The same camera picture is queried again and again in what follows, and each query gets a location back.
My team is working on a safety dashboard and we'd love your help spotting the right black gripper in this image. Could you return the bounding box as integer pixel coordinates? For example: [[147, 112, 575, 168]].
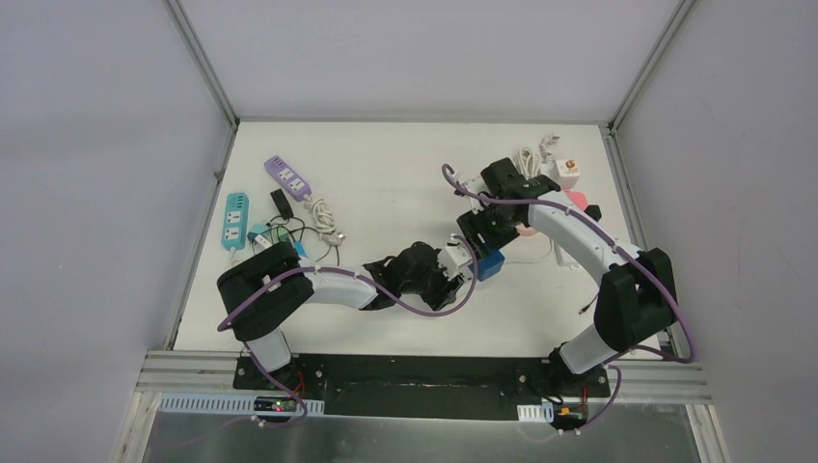
[[456, 200, 519, 263]]

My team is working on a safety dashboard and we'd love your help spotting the dark blue cube adapter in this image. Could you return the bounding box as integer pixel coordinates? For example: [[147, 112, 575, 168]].
[[476, 250, 505, 282]]

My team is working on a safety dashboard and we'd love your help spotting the light blue plug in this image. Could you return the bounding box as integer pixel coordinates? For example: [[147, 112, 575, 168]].
[[293, 241, 309, 259]]

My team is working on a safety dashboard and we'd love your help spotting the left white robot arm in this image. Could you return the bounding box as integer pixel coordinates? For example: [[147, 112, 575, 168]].
[[217, 235, 477, 391]]

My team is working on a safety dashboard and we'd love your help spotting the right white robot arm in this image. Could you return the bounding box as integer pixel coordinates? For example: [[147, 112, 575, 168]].
[[442, 158, 678, 395]]

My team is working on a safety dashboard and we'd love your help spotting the pink plug adapter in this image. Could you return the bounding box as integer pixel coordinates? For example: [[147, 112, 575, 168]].
[[565, 190, 588, 211]]

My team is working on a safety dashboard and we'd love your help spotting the white multi-plug adapter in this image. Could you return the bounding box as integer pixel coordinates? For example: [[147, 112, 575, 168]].
[[254, 234, 272, 249]]

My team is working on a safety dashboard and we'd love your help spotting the pink round power strip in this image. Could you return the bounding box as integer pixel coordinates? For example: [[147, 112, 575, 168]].
[[515, 223, 539, 237]]

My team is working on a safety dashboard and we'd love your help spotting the white long power strip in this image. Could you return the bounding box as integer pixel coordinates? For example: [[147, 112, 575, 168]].
[[555, 245, 581, 269]]

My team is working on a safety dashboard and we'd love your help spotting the white cube adapter orange sticker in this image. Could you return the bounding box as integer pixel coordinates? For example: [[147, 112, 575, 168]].
[[554, 159, 581, 190]]

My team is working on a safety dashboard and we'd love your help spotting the green USB charger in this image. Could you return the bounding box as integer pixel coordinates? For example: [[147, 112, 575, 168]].
[[270, 227, 291, 244]]

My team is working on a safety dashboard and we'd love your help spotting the purple power strip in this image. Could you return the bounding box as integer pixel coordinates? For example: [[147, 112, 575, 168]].
[[263, 155, 312, 203]]

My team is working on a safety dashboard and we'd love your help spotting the black charger brick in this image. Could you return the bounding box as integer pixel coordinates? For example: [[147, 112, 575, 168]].
[[270, 188, 295, 220]]

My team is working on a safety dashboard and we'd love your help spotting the teal charger block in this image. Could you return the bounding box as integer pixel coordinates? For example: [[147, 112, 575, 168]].
[[247, 224, 269, 242]]

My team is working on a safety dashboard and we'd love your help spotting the teal power strip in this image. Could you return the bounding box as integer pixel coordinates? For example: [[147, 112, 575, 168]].
[[221, 192, 250, 251]]

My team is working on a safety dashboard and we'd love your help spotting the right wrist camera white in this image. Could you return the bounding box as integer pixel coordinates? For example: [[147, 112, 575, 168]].
[[461, 177, 488, 214]]

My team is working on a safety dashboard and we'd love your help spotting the white coiled cable right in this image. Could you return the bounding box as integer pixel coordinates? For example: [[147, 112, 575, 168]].
[[514, 132, 563, 180]]

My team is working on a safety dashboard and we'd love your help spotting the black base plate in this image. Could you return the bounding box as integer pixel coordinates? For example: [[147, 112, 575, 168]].
[[232, 353, 611, 422]]

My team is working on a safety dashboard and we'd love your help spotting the black thin cable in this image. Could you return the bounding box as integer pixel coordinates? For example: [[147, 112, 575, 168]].
[[253, 215, 341, 266]]

